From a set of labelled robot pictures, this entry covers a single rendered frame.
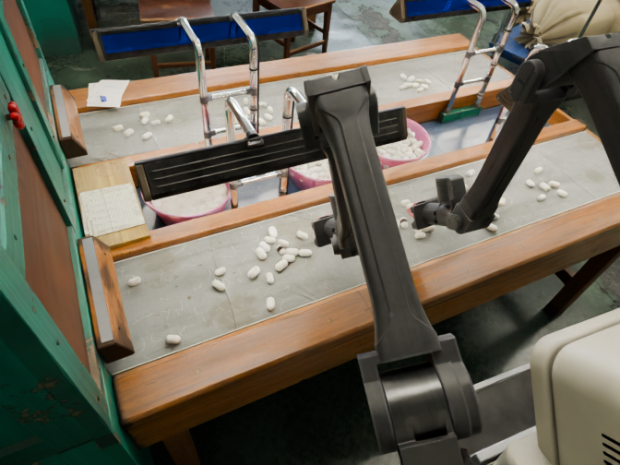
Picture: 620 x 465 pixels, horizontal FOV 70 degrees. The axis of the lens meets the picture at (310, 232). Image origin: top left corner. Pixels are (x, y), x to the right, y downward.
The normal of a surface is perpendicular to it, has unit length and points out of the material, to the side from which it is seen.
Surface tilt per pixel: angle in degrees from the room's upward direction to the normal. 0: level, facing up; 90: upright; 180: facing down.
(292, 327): 0
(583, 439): 90
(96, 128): 0
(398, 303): 30
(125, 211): 0
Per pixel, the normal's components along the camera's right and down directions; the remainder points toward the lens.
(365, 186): -0.09, -0.22
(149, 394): 0.09, -0.66
